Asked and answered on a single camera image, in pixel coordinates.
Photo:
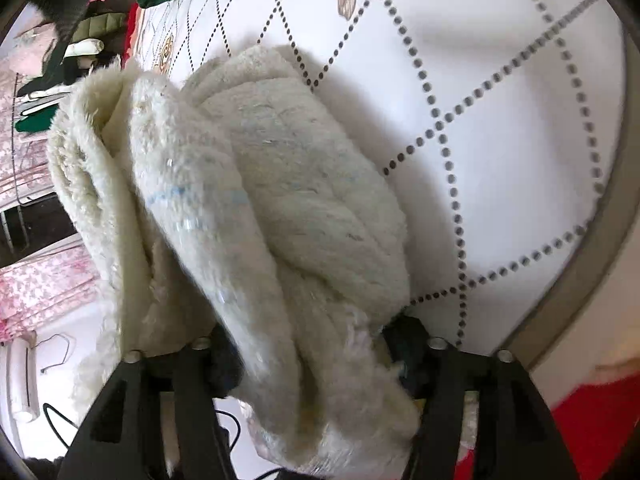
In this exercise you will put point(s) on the pink floral cloth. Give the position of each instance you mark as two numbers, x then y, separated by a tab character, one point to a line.
40	285

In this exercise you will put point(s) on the white ribbed appliance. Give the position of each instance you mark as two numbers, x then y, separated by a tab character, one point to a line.
22	385

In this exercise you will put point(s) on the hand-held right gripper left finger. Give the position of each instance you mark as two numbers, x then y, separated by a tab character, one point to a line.
195	375

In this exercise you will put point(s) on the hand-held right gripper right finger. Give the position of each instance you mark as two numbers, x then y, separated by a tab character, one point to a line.
440	375

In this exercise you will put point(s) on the white fuzzy cardigan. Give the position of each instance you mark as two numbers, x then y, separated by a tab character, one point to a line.
275	185

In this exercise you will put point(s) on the black hanging garment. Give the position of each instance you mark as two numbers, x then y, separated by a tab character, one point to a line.
55	70

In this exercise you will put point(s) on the white diamond-patterned sheet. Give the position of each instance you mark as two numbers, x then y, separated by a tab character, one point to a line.
500	85

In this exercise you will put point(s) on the dark green hanging garment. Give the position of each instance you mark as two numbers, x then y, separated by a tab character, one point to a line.
35	121

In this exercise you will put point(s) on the olive puffer jacket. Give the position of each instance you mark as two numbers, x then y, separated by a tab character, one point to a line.
100	25

